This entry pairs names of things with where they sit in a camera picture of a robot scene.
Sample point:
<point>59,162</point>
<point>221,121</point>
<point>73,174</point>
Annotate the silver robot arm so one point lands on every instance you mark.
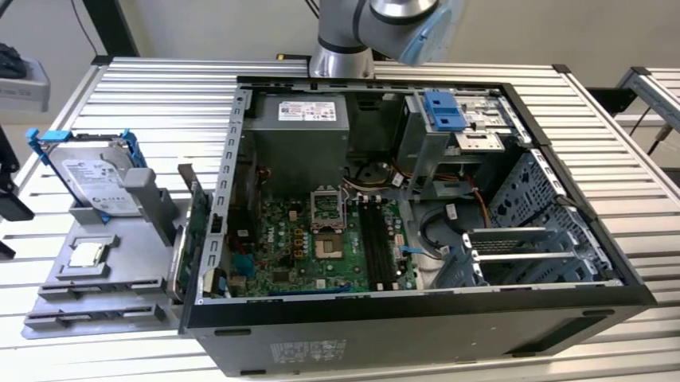
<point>340,40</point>

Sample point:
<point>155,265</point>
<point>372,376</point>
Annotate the black open PC case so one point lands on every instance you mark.
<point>372,338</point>

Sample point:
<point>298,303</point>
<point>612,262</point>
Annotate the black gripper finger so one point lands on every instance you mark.
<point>9,151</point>

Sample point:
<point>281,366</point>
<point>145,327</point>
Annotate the blue drive bay latch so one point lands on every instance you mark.
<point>444,115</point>

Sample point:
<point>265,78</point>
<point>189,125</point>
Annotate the blue expansion slot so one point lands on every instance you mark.
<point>313,291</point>

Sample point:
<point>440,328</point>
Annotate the green graphics card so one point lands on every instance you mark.
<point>197,223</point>

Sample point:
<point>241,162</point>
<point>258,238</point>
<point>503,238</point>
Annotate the CPU socket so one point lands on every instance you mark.
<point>330,247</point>

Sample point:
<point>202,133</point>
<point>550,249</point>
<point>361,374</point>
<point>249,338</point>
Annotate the black case fan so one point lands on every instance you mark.
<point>248,191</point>

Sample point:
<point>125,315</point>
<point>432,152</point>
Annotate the green motherboard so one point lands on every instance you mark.
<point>277,270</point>

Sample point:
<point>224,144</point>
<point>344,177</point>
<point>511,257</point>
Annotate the yellow black clamp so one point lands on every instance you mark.
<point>292,57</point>

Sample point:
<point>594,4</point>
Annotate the metal slat side table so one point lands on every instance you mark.
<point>659,87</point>

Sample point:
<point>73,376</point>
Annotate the blue port block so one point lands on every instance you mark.
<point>245,264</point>

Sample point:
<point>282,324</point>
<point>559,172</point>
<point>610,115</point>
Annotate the black table bracket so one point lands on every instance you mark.
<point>611,99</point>

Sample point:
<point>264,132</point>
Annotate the silver CPU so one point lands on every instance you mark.
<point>86,254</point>

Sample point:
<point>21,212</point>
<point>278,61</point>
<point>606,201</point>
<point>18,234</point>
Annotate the grey power supply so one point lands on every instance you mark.
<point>297,159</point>

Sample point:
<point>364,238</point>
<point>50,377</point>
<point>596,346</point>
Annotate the RAM stick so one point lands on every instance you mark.
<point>90,317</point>
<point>101,287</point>

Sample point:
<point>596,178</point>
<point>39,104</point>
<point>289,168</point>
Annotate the black frame post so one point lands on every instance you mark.
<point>114,28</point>

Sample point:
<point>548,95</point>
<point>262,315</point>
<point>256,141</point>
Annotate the metal drive bay cage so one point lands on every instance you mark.
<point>425,151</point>

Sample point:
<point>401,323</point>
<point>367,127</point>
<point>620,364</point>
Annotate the hard disk in blue carrier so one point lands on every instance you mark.
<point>93,179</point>

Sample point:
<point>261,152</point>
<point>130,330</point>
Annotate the black RAM slot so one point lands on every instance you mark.
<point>377,242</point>
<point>371,242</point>
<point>384,242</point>

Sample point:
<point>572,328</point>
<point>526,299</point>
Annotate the grey parts rack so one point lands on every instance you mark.
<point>133,254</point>

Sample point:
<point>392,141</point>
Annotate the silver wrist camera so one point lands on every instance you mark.
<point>25,87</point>

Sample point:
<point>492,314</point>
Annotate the metal disk bay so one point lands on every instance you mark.
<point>510,238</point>

